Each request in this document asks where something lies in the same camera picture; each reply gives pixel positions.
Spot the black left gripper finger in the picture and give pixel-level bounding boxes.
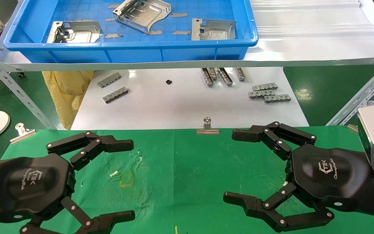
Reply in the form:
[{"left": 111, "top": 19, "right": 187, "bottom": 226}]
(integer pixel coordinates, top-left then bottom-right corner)
[
  {"left": 46, "top": 131, "right": 134, "bottom": 171},
  {"left": 20, "top": 196, "right": 136, "bottom": 234}
]

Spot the perforated steel angle brace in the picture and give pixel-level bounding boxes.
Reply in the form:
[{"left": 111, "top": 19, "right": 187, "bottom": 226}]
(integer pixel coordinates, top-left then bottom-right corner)
[
  {"left": 326, "top": 58, "right": 374, "bottom": 126},
  {"left": 0, "top": 42, "right": 57, "bottom": 130}
]

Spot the clear corrugated plastic sheet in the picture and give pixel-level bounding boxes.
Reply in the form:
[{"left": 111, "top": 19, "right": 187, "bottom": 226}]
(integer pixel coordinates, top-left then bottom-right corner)
[{"left": 249, "top": 0, "right": 374, "bottom": 39}]

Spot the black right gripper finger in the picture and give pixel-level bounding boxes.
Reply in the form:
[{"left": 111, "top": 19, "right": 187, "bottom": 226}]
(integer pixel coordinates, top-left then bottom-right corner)
[
  {"left": 232, "top": 122, "right": 317, "bottom": 161},
  {"left": 223, "top": 182, "right": 334, "bottom": 232}
]

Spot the green table cloth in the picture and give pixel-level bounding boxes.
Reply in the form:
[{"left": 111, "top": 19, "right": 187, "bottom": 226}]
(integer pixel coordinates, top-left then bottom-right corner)
[{"left": 0, "top": 126, "right": 374, "bottom": 234}]

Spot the stamped sheet metal part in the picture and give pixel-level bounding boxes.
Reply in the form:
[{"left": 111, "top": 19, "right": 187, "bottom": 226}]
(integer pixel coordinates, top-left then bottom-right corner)
[
  {"left": 46, "top": 21, "right": 101, "bottom": 44},
  {"left": 192, "top": 18, "right": 237, "bottom": 41},
  {"left": 113, "top": 0, "right": 171, "bottom": 34}
]

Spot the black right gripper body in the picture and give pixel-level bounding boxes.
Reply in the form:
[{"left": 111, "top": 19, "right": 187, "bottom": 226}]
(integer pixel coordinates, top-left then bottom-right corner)
[{"left": 286, "top": 144, "right": 372, "bottom": 212}]

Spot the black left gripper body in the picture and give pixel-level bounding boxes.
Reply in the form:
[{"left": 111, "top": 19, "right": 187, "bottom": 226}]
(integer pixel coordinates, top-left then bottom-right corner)
[{"left": 0, "top": 153, "right": 76, "bottom": 224}]

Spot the yellow cloth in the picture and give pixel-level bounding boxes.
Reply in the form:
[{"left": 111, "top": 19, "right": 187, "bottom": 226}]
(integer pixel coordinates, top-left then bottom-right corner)
[{"left": 42, "top": 70, "right": 94, "bottom": 130}]

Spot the blue plastic bin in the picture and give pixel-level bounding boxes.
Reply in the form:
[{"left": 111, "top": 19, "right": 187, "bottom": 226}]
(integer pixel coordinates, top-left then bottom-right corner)
[{"left": 4, "top": 0, "right": 259, "bottom": 64}]

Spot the white shelf board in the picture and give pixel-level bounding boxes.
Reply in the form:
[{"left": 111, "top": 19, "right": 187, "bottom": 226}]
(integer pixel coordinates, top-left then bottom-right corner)
[{"left": 0, "top": 0, "right": 374, "bottom": 72}]

